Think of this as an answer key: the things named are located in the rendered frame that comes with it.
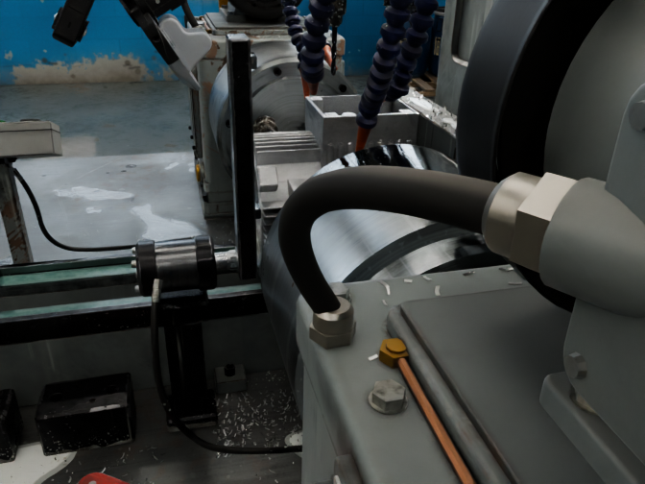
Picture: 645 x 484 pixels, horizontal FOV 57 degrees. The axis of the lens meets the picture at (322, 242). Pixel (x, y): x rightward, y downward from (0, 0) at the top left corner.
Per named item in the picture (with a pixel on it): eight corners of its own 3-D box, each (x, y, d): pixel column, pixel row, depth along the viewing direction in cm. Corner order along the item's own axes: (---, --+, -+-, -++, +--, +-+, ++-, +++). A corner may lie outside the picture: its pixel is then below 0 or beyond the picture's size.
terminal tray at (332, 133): (387, 143, 85) (391, 92, 81) (415, 170, 76) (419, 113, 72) (303, 148, 82) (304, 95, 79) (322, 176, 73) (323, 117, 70)
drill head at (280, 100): (319, 144, 134) (321, 27, 123) (370, 209, 103) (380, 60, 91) (205, 151, 128) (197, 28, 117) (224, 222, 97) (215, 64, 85)
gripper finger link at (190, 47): (232, 74, 73) (189, 4, 68) (192, 100, 73) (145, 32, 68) (229, 69, 75) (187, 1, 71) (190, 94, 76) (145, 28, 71)
